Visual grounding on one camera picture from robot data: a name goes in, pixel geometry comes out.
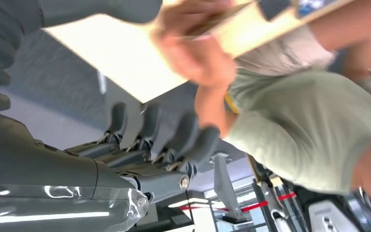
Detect person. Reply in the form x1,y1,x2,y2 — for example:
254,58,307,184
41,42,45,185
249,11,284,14
150,0,371,232

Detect black external drive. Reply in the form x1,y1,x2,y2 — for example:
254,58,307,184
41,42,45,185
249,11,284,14
258,0,299,21

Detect grey kiosk pillar stand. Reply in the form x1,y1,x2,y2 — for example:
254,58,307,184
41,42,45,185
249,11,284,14
213,153,247,225

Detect red barrier belt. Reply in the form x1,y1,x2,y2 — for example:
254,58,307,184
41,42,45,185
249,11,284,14
178,191,298,213

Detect white machine housing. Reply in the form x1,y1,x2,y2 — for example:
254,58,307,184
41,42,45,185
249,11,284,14
307,198,365,232

